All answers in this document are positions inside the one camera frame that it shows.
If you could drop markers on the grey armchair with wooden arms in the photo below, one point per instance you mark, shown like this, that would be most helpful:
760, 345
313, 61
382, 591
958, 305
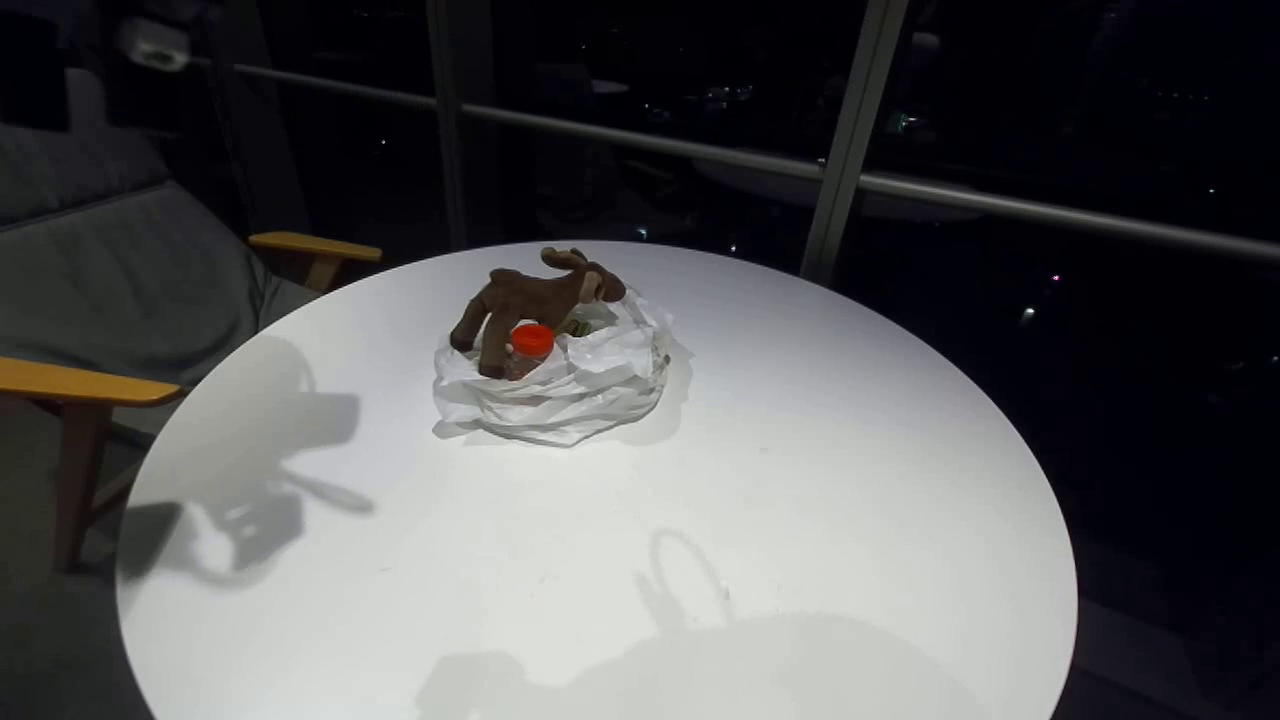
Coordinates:
105, 265

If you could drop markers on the grey horizontal window rail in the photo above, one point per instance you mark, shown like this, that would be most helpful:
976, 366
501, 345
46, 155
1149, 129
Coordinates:
934, 184

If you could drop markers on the brown jar with red cap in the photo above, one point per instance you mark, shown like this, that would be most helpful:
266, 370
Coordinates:
532, 343

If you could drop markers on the brown plush donkey toy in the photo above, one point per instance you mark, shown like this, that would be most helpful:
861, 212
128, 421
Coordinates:
521, 305

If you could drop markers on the grey window frame post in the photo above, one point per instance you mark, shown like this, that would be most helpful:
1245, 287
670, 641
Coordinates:
854, 133

